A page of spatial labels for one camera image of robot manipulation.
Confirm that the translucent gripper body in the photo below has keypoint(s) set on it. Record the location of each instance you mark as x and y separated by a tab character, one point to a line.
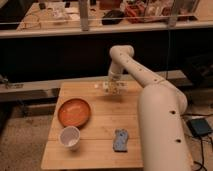
114	87

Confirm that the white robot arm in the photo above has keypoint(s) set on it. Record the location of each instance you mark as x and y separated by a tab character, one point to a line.
160	106

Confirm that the orange ceramic bowl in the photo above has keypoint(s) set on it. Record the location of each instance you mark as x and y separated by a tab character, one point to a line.
74	112

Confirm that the blue sponge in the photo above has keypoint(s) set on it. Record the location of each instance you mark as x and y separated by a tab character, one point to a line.
120	140

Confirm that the white paper cup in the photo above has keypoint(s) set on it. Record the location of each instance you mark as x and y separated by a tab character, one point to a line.
69	137

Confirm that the black bag on bench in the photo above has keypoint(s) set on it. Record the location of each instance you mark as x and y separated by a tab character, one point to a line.
112	17

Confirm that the red tool clutter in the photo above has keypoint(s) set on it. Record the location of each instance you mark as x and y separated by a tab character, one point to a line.
135	13

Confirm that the black power adapter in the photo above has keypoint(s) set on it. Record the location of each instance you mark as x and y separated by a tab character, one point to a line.
199	127

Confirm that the grey metal post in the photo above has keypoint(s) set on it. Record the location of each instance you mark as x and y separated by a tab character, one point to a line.
83	10

